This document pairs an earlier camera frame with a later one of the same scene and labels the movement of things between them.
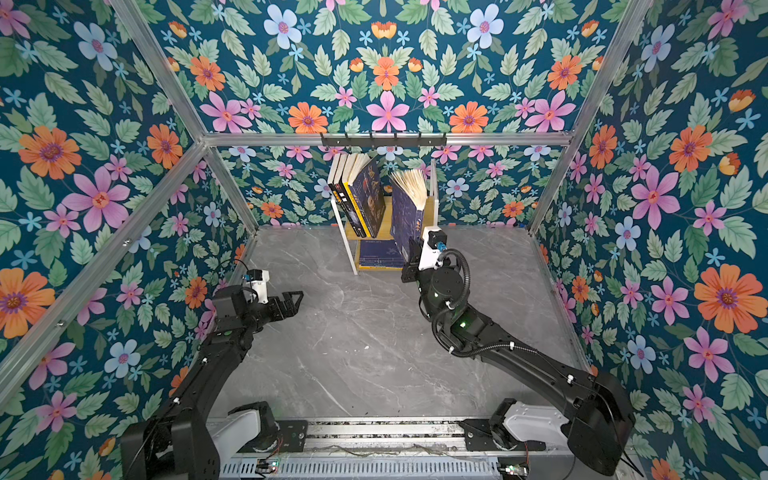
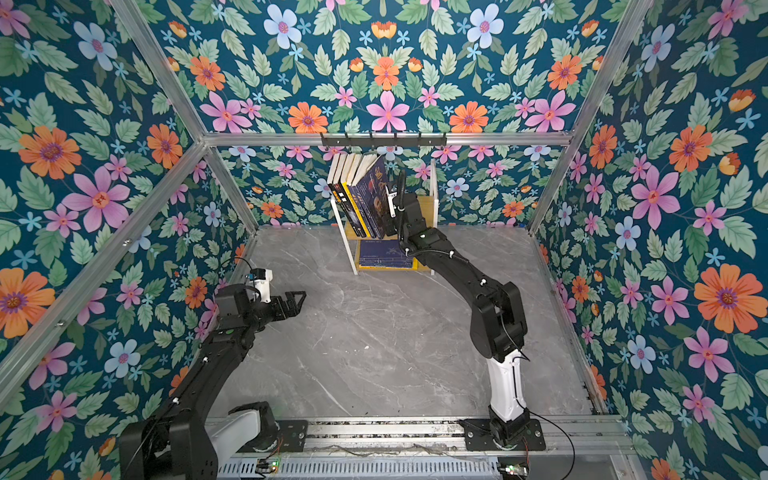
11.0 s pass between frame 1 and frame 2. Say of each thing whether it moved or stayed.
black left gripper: stayed
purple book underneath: moved
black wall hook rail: stayed
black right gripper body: moved
